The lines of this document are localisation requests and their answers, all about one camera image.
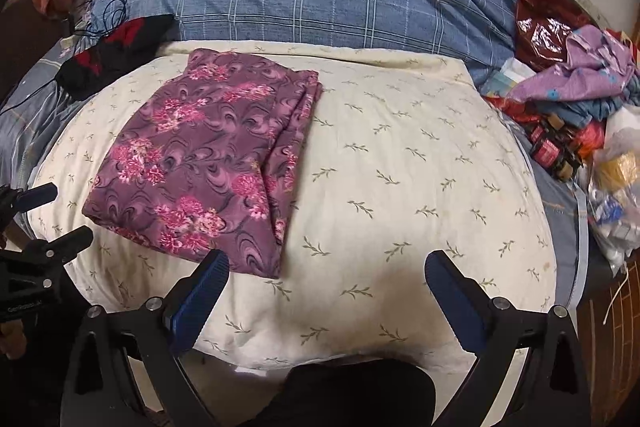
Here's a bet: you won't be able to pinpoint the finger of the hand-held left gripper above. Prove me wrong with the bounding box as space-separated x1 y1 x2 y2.
0 182 59 222
15 226 95 267

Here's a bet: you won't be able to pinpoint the red and black garment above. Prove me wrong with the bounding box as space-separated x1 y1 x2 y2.
55 14 178 100

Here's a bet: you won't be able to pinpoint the blue denim cloth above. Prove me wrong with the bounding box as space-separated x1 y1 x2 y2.
562 77 640 130

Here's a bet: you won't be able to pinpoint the dark red patterned packets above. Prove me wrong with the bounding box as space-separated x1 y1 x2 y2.
527 114 583 182

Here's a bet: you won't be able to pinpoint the maroon plastic bag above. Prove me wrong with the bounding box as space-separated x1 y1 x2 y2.
515 0 596 72

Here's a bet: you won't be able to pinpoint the purple patterned cloth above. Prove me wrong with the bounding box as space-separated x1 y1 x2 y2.
510 26 638 104

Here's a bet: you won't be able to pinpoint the red orange packet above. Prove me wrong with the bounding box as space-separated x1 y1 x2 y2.
485 93 538 122

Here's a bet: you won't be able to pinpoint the person's left hand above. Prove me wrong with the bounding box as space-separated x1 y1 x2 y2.
0 321 27 359

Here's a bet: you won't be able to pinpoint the cream leaf-print blanket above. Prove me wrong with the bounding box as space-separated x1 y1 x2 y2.
27 39 558 370

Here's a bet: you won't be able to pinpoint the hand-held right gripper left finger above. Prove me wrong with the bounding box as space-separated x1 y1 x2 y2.
60 248 232 427

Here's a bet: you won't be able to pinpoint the white plastic bag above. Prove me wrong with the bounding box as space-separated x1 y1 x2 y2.
587 104 640 277

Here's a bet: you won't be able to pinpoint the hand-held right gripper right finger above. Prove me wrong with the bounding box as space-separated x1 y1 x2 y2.
424 249 593 427

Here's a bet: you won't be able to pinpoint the purple floral garment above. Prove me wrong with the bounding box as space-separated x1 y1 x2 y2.
81 48 323 279

